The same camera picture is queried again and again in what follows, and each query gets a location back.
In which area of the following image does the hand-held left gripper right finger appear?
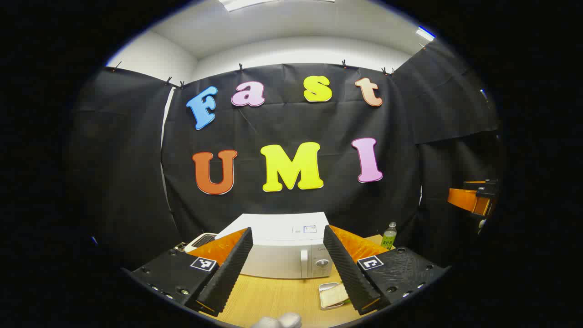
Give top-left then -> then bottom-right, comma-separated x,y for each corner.
323,225 -> 450,316

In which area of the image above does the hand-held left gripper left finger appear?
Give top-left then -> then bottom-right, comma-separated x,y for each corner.
131,227 -> 254,316

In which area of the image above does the white microwave oven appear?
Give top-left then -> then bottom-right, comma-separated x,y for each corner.
214,212 -> 338,279

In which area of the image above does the white toaster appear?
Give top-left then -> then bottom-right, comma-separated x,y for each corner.
184,232 -> 218,254

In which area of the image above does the green drink bottle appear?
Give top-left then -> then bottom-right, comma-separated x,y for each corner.
382,222 -> 398,250

